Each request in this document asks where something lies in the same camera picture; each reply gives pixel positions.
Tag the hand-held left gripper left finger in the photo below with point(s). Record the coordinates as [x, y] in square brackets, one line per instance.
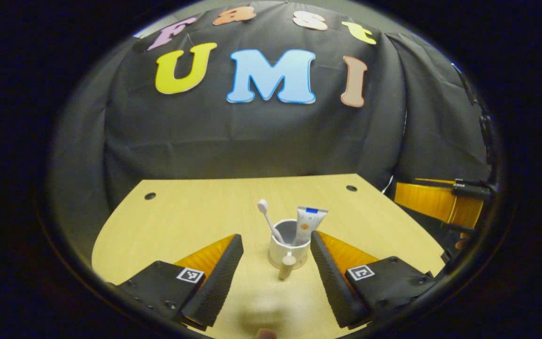
[219, 282]

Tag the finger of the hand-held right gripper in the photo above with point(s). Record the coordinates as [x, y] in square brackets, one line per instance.
[426, 200]

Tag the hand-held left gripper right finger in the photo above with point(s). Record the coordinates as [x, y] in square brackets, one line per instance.
[330, 278]

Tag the white toothpaste tube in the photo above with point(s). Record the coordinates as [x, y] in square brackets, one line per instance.
[309, 221]

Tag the white toothbrush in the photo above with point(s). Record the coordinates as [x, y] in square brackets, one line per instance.
[266, 217]

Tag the wooden desktop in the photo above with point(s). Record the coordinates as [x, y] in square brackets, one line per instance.
[181, 216]

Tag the black backdrop cloth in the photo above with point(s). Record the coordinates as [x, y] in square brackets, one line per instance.
[252, 136]

